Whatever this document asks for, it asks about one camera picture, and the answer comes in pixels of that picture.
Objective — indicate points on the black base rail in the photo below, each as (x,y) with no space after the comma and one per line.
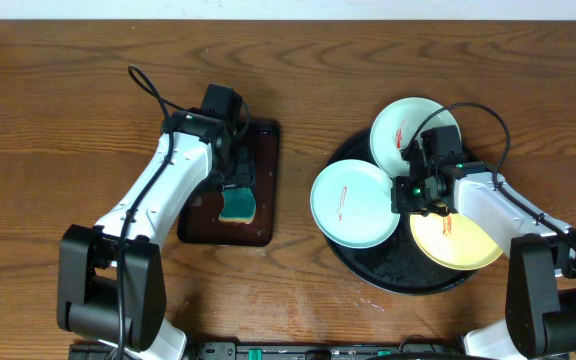
(232,351)

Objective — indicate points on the green yellow sponge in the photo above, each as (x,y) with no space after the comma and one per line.
(239,206)

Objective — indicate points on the dark brown rectangular tray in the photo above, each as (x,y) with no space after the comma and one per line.
(199,218)

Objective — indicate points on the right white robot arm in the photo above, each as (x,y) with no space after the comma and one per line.
(540,306)

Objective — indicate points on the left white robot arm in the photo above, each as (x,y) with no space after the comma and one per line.
(111,285)

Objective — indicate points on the yellow plate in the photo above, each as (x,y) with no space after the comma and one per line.
(454,241)

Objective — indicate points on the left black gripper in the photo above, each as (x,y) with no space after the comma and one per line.
(238,179)

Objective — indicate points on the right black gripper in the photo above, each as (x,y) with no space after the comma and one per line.
(401,203)

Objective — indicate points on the mint plate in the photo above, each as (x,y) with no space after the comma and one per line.
(393,129)
(350,201)

